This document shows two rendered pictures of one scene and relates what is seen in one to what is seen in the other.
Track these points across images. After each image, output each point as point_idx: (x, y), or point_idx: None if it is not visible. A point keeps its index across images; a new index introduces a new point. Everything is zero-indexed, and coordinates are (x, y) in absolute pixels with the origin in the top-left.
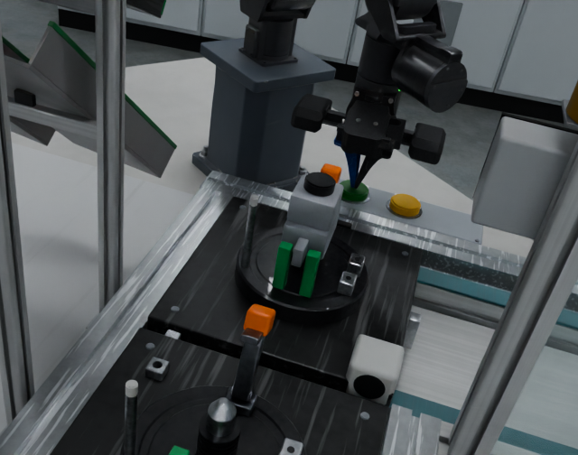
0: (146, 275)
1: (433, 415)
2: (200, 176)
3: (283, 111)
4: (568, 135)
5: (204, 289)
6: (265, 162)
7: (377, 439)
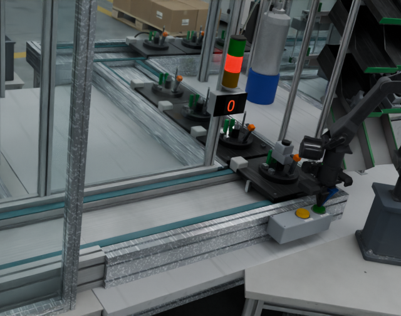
0: (298, 162)
1: (220, 172)
2: None
3: (374, 207)
4: (234, 92)
5: None
6: (365, 226)
7: (222, 155)
